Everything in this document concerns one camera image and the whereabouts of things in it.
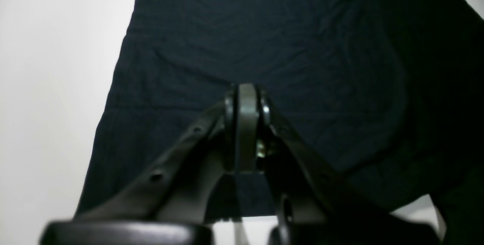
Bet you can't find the black T-shirt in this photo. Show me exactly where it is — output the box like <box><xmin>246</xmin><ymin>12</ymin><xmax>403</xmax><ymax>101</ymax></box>
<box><xmin>76</xmin><ymin>0</ymin><xmax>484</xmax><ymax>245</ymax></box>

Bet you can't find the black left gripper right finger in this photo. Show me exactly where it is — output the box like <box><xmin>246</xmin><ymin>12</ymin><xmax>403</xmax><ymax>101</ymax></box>
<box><xmin>239</xmin><ymin>84</ymin><xmax>440</xmax><ymax>245</ymax></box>

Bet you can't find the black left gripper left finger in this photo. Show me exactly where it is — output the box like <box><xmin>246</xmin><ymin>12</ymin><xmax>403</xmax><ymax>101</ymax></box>
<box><xmin>40</xmin><ymin>86</ymin><xmax>239</xmax><ymax>245</ymax></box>

